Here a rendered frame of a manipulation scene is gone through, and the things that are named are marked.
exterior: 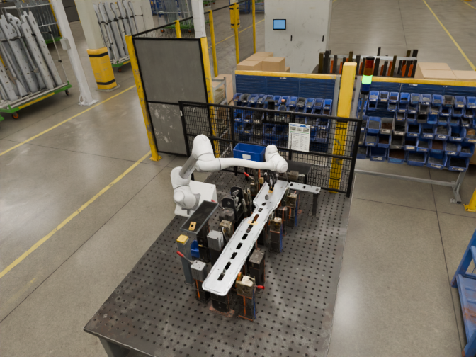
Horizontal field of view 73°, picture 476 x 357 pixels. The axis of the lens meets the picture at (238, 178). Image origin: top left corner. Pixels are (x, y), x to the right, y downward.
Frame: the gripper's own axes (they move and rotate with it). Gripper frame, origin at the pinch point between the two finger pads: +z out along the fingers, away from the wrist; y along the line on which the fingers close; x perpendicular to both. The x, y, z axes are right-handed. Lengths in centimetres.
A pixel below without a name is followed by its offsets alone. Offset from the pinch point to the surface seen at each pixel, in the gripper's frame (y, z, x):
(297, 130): 7, -32, 55
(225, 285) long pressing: 6, 5, -109
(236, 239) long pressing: -5, 5, -69
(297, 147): 8, -13, 55
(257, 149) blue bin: -33, -6, 51
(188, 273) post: -32, 21, -99
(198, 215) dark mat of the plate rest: -35, -11, -70
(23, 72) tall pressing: -749, 23, 297
